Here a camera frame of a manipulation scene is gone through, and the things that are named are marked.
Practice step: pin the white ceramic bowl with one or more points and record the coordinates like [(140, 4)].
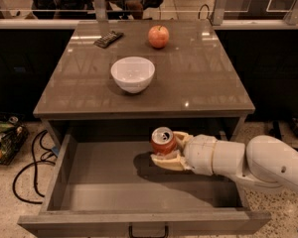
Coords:
[(133, 74)]

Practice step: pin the red coke can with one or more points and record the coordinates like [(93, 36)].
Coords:
[(163, 141)]

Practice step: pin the black wire basket with items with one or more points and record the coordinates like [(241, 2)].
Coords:
[(13, 135)]

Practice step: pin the red yellow apple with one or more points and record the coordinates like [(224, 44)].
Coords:
[(158, 36)]

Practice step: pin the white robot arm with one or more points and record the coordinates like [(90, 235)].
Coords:
[(265, 164)]

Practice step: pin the open grey top drawer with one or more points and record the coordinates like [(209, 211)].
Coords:
[(99, 189)]

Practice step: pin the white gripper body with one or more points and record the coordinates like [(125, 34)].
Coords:
[(199, 154)]

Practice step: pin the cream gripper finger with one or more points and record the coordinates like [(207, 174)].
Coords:
[(173, 161), (182, 138)]

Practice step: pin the black drawer handle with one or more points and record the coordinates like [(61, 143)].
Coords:
[(162, 232)]

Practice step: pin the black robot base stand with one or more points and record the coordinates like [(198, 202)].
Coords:
[(283, 128)]

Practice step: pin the person seated in background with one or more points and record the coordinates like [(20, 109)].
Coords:
[(63, 9)]

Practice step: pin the dark snack bar wrapper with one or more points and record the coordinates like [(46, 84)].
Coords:
[(106, 40)]

